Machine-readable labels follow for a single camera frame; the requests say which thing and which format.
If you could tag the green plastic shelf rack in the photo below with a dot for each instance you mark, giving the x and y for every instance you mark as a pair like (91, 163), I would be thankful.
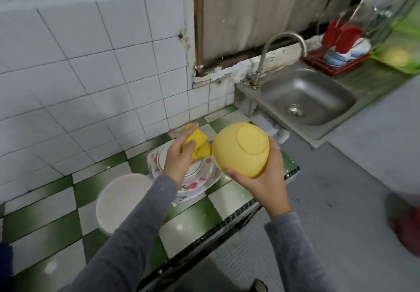
(400, 39)

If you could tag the metal faucet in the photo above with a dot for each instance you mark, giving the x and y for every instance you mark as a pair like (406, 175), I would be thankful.
(266, 55)

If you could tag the person's black shoe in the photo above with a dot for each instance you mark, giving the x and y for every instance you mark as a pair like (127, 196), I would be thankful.
(259, 285)

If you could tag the person's right forearm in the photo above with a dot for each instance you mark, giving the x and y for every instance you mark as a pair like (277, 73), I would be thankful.
(298, 255)

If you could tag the red plastic bucket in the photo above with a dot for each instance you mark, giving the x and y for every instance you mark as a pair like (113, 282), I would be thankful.
(407, 229)

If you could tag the blue plastic box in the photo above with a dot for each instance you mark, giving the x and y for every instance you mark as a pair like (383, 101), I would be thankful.
(3, 269)

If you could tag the cream plastic bowl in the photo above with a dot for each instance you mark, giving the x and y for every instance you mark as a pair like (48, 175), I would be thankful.
(121, 200)

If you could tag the person's left hand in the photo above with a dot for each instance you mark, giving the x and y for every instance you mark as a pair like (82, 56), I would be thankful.
(178, 164)

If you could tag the person's right hand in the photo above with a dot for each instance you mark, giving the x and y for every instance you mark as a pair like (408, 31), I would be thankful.
(272, 187)

